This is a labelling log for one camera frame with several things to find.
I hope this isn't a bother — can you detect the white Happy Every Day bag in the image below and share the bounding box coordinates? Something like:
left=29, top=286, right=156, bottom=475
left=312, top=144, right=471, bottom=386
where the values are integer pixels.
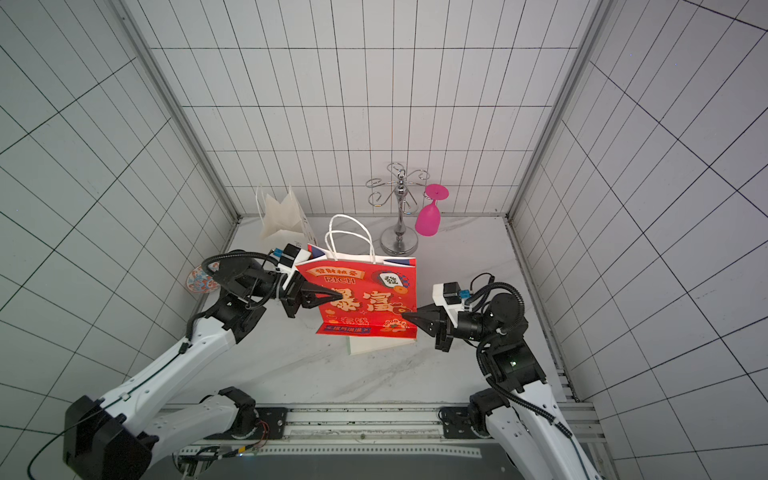
left=255, top=187, right=316, bottom=249

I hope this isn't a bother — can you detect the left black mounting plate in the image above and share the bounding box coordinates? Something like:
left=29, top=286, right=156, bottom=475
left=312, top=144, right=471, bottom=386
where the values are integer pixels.
left=236, top=407, right=289, bottom=442

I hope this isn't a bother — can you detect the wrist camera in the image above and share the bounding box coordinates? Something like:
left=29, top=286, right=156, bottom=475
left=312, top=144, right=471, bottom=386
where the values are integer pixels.
left=274, top=244, right=311, bottom=291
left=432, top=282, right=471, bottom=327

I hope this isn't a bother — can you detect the red printed paper bag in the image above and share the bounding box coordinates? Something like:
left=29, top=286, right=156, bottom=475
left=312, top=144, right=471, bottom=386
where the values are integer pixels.
left=297, top=214, right=417, bottom=340

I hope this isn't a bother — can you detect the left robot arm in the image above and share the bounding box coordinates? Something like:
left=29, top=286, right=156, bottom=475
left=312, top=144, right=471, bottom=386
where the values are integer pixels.
left=56, top=245, right=341, bottom=479

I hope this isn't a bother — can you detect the patterned ceramic bowl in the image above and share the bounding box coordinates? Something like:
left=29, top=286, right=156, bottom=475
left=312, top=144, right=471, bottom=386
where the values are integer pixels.
left=185, top=265, right=220, bottom=295

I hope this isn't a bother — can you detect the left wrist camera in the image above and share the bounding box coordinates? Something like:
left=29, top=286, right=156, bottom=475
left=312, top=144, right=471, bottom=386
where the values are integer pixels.
left=274, top=244, right=311, bottom=291

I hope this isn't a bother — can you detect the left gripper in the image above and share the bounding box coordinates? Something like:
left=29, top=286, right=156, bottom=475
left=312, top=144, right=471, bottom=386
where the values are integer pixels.
left=247, top=260, right=345, bottom=317

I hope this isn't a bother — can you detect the green Fresh paper bag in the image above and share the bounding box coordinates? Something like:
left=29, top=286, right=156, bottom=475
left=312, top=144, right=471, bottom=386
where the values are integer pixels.
left=348, top=337, right=416, bottom=356

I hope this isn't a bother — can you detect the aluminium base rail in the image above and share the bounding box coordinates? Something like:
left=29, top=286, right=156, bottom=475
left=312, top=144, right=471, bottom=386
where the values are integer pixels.
left=128, top=401, right=601, bottom=460

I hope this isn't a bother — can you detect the black mounting plate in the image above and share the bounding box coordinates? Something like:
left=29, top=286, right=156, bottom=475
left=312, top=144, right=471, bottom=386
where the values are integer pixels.
left=438, top=405, right=491, bottom=440
left=236, top=407, right=289, bottom=442

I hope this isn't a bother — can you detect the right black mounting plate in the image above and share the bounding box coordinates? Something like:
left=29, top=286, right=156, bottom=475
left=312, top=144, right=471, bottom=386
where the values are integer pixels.
left=438, top=405, right=491, bottom=440

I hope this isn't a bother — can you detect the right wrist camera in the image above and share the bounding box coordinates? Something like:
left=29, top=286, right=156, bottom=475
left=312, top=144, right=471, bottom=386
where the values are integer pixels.
left=432, top=282, right=471, bottom=327

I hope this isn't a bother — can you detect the pink plastic wine glass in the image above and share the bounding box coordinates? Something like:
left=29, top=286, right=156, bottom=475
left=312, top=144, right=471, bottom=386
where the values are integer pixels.
left=415, top=184, right=450, bottom=237

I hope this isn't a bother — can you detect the chrome cup holder stand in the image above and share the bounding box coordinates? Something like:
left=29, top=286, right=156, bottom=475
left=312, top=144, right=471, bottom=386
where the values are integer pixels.
left=365, top=162, right=430, bottom=256

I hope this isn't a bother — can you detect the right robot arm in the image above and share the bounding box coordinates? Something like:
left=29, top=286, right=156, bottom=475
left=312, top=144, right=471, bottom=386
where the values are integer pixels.
left=403, top=279, right=600, bottom=479

